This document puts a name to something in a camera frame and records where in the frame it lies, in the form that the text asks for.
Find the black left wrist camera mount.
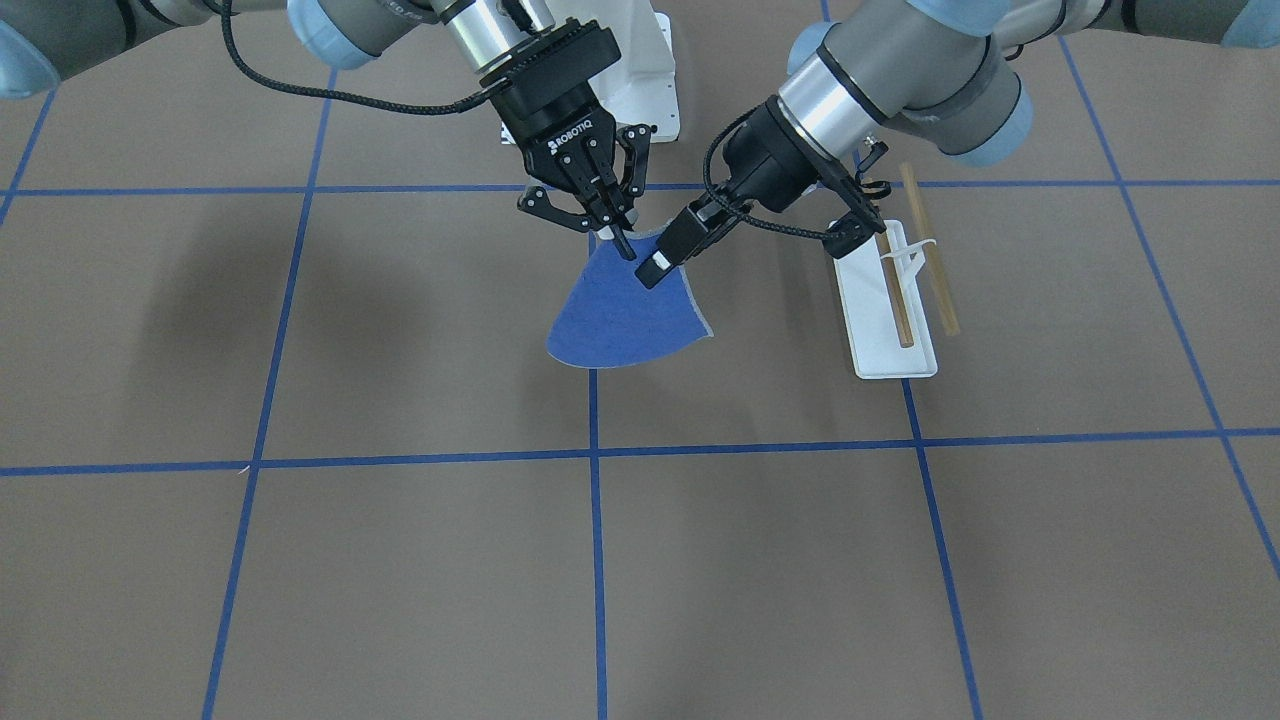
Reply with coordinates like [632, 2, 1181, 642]
[815, 136, 892, 260]

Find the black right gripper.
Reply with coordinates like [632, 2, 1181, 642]
[480, 20, 657, 263]

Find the white rack with wooden bars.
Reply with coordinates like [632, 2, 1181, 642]
[835, 161, 959, 380]

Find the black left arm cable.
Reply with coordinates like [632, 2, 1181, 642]
[700, 105, 851, 243]

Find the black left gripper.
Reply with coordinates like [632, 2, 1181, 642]
[634, 95, 820, 290]

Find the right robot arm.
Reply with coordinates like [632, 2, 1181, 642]
[1, 1, 653, 260]

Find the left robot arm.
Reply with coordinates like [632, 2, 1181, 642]
[635, 1, 1277, 290]

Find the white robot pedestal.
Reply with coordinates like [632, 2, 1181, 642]
[547, 1, 681, 143]

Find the blue towel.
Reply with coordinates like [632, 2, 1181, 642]
[545, 225, 714, 369]

